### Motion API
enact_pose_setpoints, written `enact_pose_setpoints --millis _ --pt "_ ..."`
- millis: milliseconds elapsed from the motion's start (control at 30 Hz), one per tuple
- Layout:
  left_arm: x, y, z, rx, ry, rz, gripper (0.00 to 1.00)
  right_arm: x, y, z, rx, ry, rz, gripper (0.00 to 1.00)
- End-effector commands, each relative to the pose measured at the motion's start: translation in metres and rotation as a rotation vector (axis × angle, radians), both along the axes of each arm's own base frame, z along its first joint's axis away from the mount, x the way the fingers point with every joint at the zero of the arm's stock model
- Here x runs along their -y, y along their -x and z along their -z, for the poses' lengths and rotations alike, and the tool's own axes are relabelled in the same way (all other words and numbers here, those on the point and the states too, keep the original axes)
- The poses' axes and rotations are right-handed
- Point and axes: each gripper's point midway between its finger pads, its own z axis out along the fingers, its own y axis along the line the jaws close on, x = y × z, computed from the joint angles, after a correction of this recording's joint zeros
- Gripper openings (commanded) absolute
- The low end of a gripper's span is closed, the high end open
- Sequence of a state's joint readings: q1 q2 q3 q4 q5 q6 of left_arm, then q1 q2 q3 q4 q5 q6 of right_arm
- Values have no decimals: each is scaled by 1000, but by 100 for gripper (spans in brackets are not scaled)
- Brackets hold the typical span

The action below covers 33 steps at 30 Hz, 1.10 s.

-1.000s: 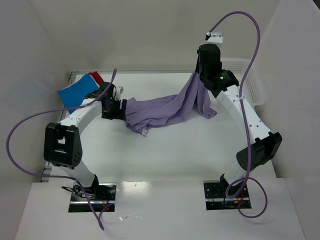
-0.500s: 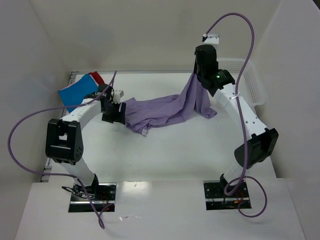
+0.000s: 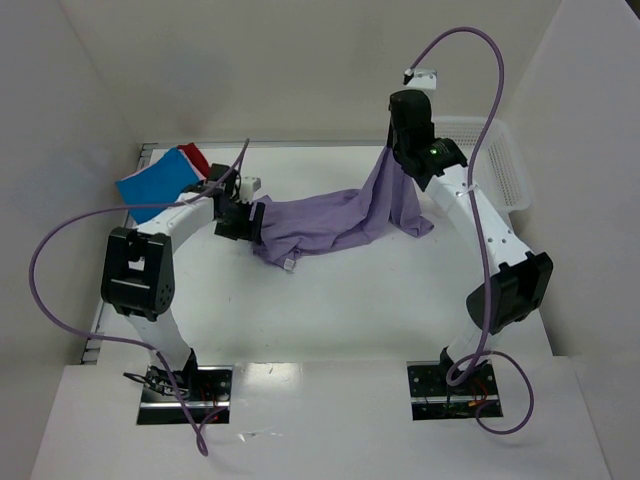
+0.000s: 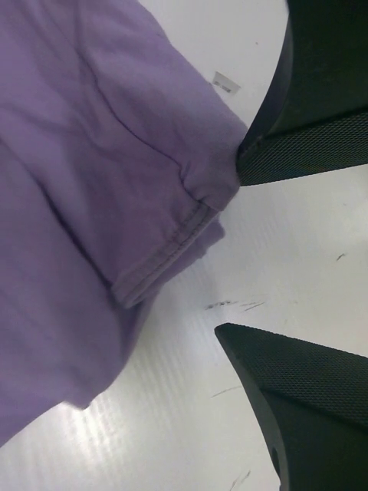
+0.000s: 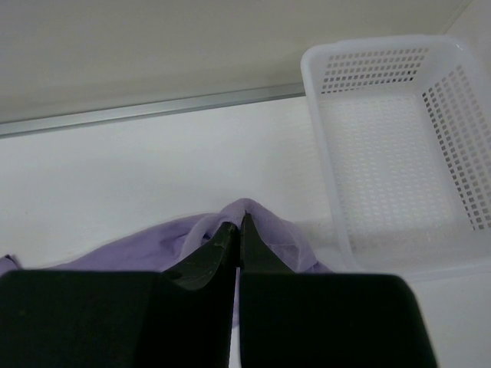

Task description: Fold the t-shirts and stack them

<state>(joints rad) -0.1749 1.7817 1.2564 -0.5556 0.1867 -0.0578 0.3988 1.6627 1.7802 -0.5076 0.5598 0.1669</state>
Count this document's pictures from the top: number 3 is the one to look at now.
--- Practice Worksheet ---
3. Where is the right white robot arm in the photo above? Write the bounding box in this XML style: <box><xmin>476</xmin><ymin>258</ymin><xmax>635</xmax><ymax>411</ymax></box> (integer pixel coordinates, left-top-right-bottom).
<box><xmin>388</xmin><ymin>89</ymin><xmax>553</xmax><ymax>388</ymax></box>

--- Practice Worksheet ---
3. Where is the purple polo shirt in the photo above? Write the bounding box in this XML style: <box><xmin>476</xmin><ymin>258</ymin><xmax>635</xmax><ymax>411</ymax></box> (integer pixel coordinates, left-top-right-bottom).
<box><xmin>252</xmin><ymin>147</ymin><xmax>434</xmax><ymax>270</ymax></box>

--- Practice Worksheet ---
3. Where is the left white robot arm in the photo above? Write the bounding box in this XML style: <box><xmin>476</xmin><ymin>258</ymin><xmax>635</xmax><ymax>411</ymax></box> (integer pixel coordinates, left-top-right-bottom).
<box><xmin>101</xmin><ymin>164</ymin><xmax>265</xmax><ymax>397</ymax></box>

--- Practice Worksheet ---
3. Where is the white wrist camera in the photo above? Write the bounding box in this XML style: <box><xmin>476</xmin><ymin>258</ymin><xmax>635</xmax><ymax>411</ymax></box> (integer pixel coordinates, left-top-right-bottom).
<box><xmin>237</xmin><ymin>176</ymin><xmax>262</xmax><ymax>203</ymax></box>
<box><xmin>403</xmin><ymin>68</ymin><xmax>438</xmax><ymax>92</ymax></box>

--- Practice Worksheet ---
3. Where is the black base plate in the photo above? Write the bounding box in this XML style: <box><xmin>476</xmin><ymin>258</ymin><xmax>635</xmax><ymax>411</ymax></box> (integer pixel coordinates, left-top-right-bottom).
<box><xmin>123</xmin><ymin>367</ymin><xmax>232</xmax><ymax>426</ymax></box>
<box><xmin>407</xmin><ymin>361</ymin><xmax>503</xmax><ymax>421</ymax></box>

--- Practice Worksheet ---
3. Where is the red folded shirt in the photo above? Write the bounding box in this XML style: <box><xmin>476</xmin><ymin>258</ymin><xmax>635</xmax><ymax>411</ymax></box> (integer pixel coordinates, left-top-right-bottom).
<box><xmin>177</xmin><ymin>143</ymin><xmax>210</xmax><ymax>179</ymax></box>

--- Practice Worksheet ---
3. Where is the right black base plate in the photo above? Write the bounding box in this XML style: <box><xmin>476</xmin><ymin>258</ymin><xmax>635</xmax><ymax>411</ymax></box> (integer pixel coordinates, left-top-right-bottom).
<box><xmin>407</xmin><ymin>361</ymin><xmax>503</xmax><ymax>421</ymax></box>

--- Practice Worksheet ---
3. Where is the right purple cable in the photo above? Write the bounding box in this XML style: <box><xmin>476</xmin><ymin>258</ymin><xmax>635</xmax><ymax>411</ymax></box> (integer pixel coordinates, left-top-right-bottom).
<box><xmin>407</xmin><ymin>27</ymin><xmax>535</xmax><ymax>435</ymax></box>

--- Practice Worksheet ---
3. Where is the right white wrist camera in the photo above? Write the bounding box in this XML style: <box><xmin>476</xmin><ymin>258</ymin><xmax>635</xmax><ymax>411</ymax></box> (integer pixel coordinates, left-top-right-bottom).
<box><xmin>403</xmin><ymin>68</ymin><xmax>438</xmax><ymax>92</ymax></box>

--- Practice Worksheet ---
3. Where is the blue folded shirt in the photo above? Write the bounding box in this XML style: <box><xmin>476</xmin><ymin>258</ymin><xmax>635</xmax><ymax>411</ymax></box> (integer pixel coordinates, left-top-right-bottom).
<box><xmin>116</xmin><ymin>148</ymin><xmax>204</xmax><ymax>205</ymax></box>

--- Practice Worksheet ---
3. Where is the white plastic basket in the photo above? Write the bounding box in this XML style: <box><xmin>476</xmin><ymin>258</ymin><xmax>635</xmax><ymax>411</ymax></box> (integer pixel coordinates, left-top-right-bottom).
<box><xmin>434</xmin><ymin>116</ymin><xmax>531</xmax><ymax>215</ymax></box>

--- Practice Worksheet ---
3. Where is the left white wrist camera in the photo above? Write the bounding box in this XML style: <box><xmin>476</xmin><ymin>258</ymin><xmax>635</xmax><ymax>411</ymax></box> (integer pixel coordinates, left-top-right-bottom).
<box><xmin>237</xmin><ymin>176</ymin><xmax>262</xmax><ymax>203</ymax></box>

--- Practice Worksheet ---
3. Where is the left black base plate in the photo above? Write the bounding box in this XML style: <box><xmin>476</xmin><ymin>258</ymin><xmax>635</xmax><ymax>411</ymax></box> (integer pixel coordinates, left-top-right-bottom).
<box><xmin>123</xmin><ymin>367</ymin><xmax>232</xmax><ymax>426</ymax></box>

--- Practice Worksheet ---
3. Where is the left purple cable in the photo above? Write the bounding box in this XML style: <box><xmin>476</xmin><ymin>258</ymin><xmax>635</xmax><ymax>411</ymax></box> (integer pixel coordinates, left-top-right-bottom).
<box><xmin>29</xmin><ymin>138</ymin><xmax>251</xmax><ymax>458</ymax></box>

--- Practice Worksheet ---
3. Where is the purple cable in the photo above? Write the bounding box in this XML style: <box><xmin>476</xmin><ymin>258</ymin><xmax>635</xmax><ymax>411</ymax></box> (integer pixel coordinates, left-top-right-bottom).
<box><xmin>29</xmin><ymin>138</ymin><xmax>251</xmax><ymax>458</ymax></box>
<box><xmin>407</xmin><ymin>27</ymin><xmax>535</xmax><ymax>435</ymax></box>

